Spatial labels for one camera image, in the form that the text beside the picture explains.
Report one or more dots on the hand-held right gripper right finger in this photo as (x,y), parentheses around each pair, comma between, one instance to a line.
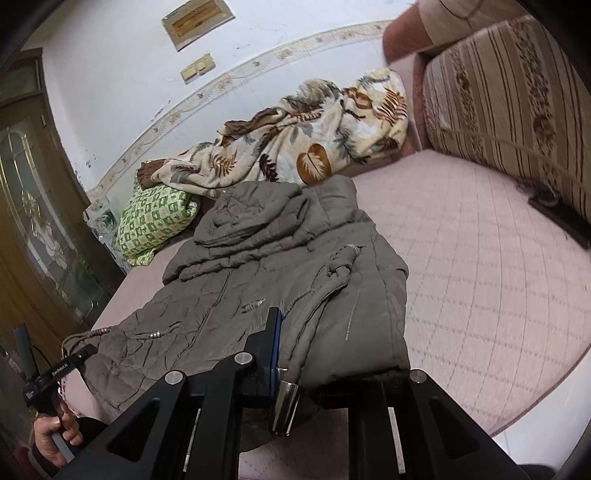
(364,415)

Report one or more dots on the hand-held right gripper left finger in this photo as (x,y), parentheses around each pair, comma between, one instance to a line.
(277,332)

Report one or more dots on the olive padded jacket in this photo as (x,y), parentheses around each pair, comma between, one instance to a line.
(277,258)

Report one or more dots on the person's left hand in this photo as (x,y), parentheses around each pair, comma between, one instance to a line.
(48,436)

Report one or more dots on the printed plastic bag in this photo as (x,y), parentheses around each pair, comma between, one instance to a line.
(99,217)

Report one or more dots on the green patterned pillow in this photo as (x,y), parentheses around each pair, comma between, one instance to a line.
(152,221)

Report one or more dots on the wooden door with glass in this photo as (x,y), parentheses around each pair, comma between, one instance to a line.
(41,207)

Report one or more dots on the pink quilted bed mattress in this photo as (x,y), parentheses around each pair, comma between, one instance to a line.
(485,286)

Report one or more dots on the leaf print fleece blanket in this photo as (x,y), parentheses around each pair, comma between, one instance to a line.
(295,138)

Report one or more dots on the brown cloth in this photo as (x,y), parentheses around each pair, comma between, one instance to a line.
(147,174)

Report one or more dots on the black device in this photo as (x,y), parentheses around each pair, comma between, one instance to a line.
(558,214)

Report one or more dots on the striped upholstered headboard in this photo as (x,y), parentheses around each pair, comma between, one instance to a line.
(498,92)

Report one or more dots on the beige wall switch plate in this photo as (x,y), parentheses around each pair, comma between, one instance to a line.
(198,68)

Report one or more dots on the wall panel box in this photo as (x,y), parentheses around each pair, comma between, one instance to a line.
(196,21)

